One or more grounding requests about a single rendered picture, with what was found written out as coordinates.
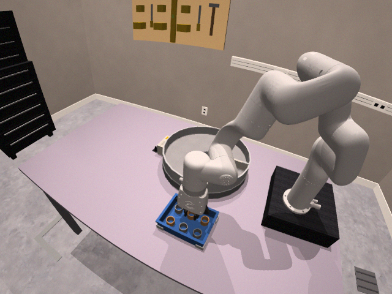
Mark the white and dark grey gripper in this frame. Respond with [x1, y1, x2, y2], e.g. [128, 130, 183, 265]
[176, 185, 210, 221]

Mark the blue shallow tray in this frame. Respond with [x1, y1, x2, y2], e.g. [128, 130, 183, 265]
[156, 193, 219, 247]

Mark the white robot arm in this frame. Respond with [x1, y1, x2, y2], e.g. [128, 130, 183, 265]
[179, 52, 369, 214]

